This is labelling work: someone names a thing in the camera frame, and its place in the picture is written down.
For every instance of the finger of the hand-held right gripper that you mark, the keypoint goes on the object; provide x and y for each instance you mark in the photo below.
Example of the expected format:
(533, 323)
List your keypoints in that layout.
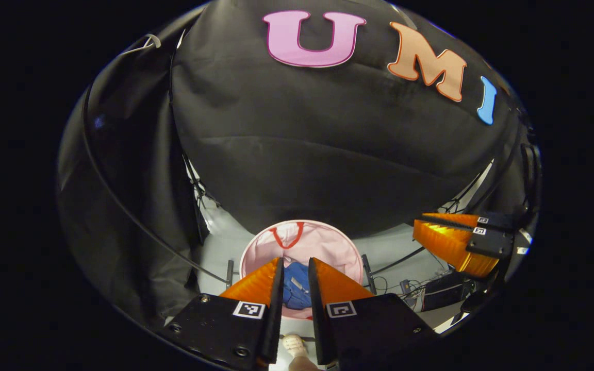
(495, 221)
(490, 242)

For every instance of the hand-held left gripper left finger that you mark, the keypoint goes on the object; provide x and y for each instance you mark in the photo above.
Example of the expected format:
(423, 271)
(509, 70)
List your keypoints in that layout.
(272, 319)

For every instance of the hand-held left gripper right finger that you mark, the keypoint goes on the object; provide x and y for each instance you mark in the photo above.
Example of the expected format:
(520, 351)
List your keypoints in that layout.
(318, 319)

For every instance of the pink laundry hamper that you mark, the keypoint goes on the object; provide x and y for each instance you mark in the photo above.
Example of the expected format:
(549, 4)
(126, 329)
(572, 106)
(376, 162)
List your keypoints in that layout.
(323, 242)

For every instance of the black clothes rack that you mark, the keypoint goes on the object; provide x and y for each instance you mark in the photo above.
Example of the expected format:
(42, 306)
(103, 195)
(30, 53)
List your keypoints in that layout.
(230, 275)

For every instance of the white plastic hanger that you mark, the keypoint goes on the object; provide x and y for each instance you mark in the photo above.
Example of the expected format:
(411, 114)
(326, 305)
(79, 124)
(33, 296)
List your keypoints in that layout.
(155, 41)

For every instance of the white shoe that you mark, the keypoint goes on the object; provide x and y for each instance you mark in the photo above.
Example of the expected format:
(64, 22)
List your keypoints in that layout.
(294, 345)

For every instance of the black electronic box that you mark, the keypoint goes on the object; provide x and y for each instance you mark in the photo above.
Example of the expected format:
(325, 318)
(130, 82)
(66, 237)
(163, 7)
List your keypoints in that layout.
(444, 291)

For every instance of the small black adapter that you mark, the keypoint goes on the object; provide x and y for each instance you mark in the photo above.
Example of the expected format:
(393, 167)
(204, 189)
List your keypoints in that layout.
(405, 286)

